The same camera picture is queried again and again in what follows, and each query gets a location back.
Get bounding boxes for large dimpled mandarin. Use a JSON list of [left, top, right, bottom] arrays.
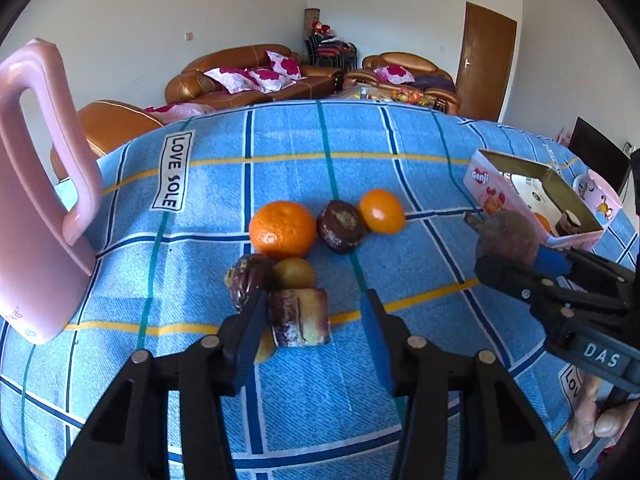
[[249, 200, 314, 260]]

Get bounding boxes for person's right hand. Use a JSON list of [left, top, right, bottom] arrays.
[[566, 372, 640, 457]]

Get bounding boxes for small smooth orange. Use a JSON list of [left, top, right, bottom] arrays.
[[358, 188, 406, 235]]

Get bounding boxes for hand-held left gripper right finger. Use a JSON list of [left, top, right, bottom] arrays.
[[360, 287, 573, 480]]

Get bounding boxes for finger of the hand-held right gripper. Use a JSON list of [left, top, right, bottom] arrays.
[[474, 255, 571, 323], [536, 244, 640, 313]]

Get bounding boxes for brown leather three-seat sofa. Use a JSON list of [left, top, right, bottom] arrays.
[[165, 44, 346, 109]]

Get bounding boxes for dark sugarcane stub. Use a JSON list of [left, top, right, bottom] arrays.
[[554, 209, 585, 238]]

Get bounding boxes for pink floral cushion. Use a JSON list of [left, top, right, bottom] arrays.
[[144, 101, 218, 126]]

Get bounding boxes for blue plaid cloth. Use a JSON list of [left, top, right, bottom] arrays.
[[0, 100, 640, 480]]

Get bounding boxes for wooden coffee table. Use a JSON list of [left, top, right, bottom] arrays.
[[332, 85, 446, 111]]

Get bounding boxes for printed paper liner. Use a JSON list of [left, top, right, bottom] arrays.
[[500, 170, 561, 216]]

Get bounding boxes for orange leather armchair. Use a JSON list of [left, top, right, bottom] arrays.
[[50, 101, 166, 181]]

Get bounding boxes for pink plastic jug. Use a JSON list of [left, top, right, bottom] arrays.
[[0, 39, 104, 346]]

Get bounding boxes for purple blanket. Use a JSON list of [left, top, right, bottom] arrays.
[[412, 75, 455, 93]]

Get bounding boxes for white pillow pink flowers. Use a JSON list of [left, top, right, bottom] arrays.
[[204, 66, 256, 95], [247, 67, 296, 93], [265, 51, 305, 80], [374, 65, 416, 86]]

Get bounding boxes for round tan fruit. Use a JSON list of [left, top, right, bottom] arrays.
[[272, 257, 317, 292]]

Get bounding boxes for small oval yellow fruit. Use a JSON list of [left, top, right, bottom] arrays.
[[254, 330, 277, 365]]

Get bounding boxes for brown leather armchair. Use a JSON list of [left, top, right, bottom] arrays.
[[345, 51, 462, 115]]

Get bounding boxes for dark brown cut piece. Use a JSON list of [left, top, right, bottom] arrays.
[[316, 199, 370, 255]]

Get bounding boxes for brown wooden door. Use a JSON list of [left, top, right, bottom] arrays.
[[457, 2, 518, 122]]

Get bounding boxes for stacked black chairs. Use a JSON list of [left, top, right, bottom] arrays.
[[304, 35, 358, 71]]

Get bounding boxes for dark purple cut piece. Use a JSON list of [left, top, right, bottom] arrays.
[[224, 253, 275, 312]]

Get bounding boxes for pink cartoon print cup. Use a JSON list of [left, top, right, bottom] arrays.
[[574, 169, 626, 235]]

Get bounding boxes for pink tin box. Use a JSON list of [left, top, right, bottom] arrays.
[[462, 148, 606, 252]]

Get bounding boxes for black television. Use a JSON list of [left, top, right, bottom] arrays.
[[567, 116, 632, 196]]

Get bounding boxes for round purple fruit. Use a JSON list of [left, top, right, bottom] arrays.
[[464, 210, 542, 273]]

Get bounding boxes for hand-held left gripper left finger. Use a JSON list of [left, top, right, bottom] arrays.
[[55, 287, 273, 480]]

